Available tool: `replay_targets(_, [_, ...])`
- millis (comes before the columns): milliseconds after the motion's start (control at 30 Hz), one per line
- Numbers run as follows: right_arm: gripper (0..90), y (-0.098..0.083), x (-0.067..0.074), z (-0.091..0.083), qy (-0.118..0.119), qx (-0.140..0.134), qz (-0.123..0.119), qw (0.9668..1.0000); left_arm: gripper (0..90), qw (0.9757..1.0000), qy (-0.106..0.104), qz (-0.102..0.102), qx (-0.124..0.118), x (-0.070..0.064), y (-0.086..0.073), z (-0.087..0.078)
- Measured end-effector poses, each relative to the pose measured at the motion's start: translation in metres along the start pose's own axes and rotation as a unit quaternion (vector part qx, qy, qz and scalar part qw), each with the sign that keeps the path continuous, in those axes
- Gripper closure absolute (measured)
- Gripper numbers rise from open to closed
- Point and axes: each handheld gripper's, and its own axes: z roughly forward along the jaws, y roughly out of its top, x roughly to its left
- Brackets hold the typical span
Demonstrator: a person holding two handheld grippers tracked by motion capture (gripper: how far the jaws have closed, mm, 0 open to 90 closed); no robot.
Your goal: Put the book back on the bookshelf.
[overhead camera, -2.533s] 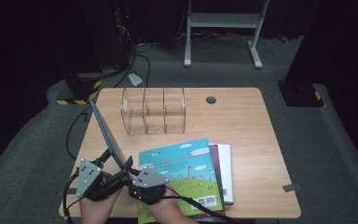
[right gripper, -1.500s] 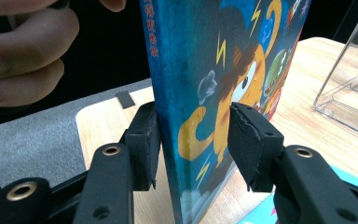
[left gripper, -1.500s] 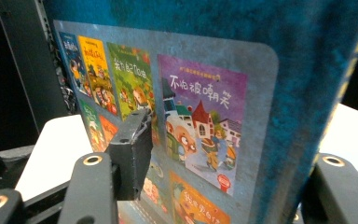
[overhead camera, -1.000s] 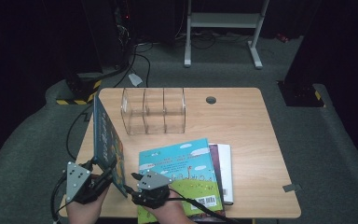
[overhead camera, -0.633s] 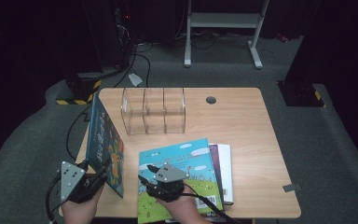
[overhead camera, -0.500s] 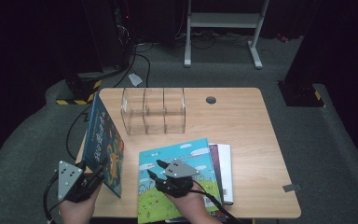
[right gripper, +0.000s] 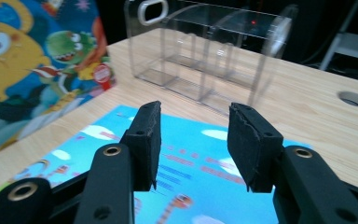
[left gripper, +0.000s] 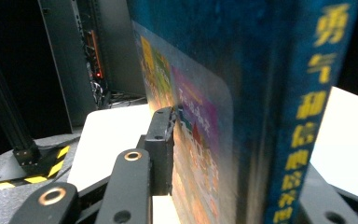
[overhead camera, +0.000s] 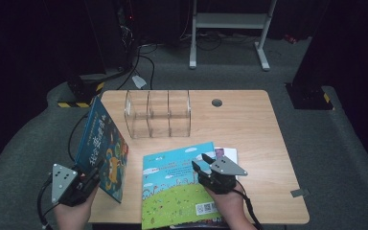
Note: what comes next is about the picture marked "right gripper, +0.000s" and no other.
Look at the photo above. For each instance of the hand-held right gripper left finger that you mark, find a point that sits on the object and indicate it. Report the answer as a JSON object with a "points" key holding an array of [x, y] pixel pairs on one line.
{"points": [[146, 140]]}

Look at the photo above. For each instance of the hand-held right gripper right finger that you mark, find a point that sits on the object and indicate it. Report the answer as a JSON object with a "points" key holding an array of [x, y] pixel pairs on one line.
{"points": [[251, 146]]}

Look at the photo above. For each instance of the light blue picture book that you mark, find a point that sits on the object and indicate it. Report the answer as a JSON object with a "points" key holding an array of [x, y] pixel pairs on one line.
{"points": [[192, 155]]}

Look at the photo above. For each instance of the clear acrylic book rack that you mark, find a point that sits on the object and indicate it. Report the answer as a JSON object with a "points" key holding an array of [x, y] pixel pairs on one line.
{"points": [[199, 59]]}

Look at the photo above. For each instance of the dark blue picture book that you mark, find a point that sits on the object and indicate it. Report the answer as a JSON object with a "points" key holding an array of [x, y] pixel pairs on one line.
{"points": [[28, 62]]}

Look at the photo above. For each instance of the white metal stand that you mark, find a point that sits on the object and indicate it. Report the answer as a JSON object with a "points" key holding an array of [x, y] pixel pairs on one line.
{"points": [[352, 45]]}

